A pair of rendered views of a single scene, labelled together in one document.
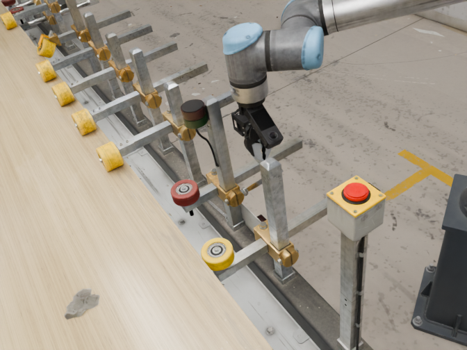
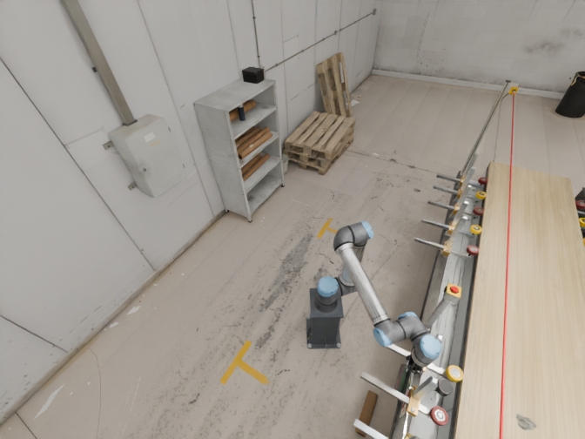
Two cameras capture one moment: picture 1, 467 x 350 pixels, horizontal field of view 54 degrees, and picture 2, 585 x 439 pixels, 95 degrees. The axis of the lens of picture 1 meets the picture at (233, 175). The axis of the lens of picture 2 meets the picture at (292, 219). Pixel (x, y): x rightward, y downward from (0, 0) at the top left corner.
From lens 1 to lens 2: 1.88 m
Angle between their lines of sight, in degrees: 79
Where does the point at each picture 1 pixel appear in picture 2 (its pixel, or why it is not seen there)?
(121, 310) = (508, 399)
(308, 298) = not seen: hidden behind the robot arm
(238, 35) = (435, 344)
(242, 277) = not seen: hidden behind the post
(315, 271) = (332, 406)
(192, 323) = (486, 363)
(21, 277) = not seen: outside the picture
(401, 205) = (270, 370)
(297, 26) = (411, 321)
